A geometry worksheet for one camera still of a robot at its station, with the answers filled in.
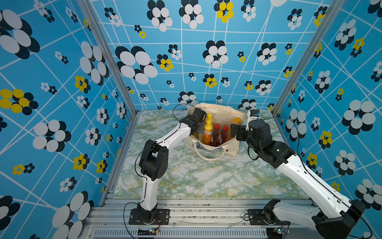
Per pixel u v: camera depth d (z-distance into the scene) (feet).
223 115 2.92
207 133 2.88
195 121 2.36
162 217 2.39
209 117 2.86
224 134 2.91
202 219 2.43
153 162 1.70
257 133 1.68
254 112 1.96
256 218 2.37
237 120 2.73
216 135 2.97
